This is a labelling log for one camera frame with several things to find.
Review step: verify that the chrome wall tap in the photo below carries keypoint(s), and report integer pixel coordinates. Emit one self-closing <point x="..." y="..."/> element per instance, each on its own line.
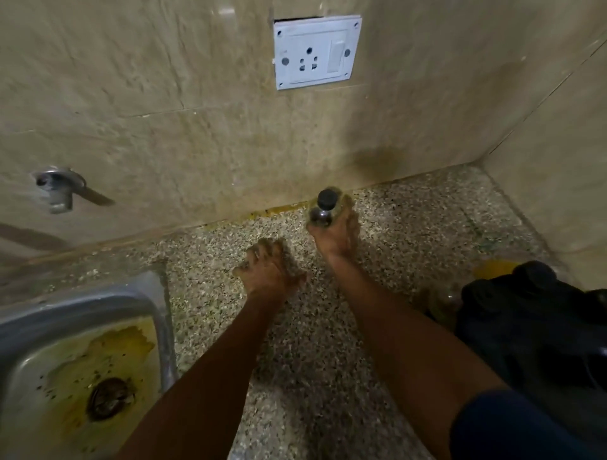
<point x="61" y="187"/>

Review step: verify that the clear bottle with black cap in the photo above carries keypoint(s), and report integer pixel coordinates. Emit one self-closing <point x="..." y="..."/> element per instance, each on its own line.
<point x="325" y="208"/>

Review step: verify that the sink drain strainer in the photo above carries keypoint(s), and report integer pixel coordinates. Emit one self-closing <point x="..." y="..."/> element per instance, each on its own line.
<point x="110" y="397"/>

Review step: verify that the white wall socket plate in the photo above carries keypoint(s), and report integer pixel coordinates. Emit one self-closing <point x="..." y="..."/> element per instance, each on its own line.
<point x="316" y="52"/>

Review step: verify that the person's right hand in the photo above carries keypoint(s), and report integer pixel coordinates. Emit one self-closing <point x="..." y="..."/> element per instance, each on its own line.
<point x="337" y="237"/>

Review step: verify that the person's right fingers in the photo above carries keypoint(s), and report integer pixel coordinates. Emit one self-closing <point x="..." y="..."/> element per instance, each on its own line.
<point x="344" y="220"/>

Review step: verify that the person's left hand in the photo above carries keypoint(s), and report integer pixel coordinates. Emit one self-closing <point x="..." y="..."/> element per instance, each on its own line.
<point x="268" y="275"/>

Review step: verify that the stainless steel sink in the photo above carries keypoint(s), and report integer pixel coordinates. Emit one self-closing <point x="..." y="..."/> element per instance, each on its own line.
<point x="80" y="365"/>

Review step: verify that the clear glass jar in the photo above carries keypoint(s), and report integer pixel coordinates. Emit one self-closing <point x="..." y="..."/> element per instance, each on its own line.
<point x="443" y="303"/>

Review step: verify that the dark blue sleeve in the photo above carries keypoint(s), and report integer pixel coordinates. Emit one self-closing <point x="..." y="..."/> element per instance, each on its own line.
<point x="517" y="426"/>

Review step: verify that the person's left fingers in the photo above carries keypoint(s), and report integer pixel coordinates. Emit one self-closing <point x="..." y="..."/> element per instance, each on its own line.
<point x="261" y="256"/>

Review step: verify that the black gas stove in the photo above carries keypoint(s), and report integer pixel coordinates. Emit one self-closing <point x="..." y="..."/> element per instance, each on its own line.
<point x="536" y="341"/>

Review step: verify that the person's right forearm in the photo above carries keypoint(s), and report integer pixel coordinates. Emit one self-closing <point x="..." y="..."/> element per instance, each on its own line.
<point x="403" y="341"/>

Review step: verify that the person's left forearm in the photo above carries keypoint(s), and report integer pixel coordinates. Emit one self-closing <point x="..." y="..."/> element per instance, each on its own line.
<point x="204" y="384"/>

